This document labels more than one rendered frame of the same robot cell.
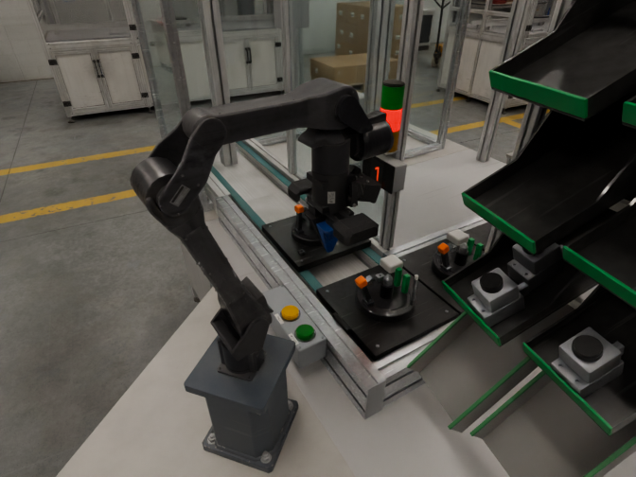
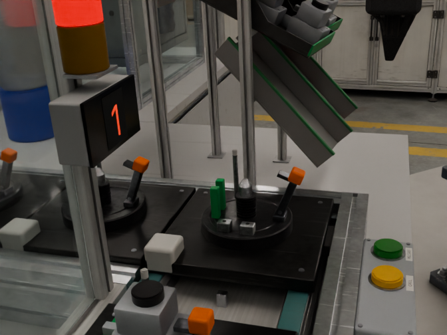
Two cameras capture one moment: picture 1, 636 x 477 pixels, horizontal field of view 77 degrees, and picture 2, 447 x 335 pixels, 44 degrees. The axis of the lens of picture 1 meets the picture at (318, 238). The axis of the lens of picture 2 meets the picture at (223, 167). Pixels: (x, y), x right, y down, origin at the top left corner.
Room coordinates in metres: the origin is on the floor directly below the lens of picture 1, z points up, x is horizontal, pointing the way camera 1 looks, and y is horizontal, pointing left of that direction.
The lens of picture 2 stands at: (1.22, 0.37, 1.39)
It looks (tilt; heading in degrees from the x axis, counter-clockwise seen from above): 24 degrees down; 228
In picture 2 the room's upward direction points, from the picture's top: 3 degrees counter-clockwise
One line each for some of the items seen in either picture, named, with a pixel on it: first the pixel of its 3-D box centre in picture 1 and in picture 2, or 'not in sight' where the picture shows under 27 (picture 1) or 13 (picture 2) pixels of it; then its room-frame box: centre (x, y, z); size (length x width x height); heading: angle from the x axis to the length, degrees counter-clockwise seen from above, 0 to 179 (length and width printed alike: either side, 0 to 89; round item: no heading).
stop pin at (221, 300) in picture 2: not in sight; (222, 304); (0.82, -0.10, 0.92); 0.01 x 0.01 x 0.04; 31
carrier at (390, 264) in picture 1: (387, 287); (245, 202); (0.71, -0.16, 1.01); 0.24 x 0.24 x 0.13; 31
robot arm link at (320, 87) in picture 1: (257, 136); not in sight; (0.50, 0.08, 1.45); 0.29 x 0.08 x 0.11; 126
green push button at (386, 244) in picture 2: (305, 333); (388, 250); (0.61, 0.03, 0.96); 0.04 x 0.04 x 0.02
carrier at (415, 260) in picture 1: (462, 255); (100, 189); (0.83, -0.37, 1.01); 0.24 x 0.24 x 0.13; 31
